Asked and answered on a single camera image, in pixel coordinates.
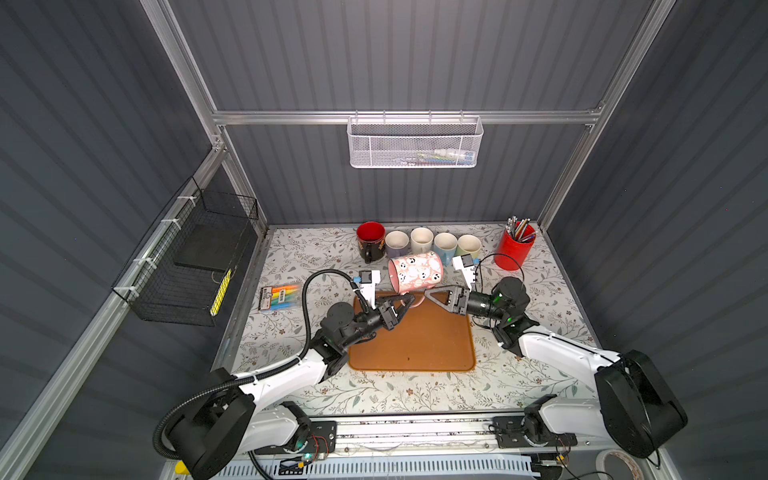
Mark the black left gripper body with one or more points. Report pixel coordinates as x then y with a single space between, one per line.
365 323

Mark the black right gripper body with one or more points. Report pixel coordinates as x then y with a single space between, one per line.
481 305

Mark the orange plastic tray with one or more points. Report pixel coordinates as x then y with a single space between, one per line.
428 339

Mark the pink patterned mug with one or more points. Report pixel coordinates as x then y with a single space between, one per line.
415 272

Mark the light green mug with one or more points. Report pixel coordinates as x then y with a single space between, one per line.
468 244

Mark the light blue mug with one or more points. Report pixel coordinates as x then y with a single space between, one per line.
445 245

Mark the white mug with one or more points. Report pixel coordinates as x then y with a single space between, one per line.
421 240

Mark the purple mug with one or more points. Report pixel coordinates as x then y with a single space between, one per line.
397 244

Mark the black patterned mug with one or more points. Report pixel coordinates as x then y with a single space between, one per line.
371 241

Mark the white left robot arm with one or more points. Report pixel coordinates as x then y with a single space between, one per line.
247 412

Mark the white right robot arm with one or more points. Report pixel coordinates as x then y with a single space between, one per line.
632 404

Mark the red pen holder cup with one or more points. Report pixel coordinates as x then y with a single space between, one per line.
512 251

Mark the clear highlighter pen pack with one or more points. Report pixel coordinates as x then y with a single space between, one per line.
273 298

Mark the tape roll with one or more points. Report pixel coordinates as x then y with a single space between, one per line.
616 464

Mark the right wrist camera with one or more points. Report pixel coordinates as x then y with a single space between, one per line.
466 264

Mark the white wire mesh basket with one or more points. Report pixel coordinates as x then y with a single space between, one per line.
414 141

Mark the black wire wall basket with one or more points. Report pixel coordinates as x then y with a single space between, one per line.
175 278

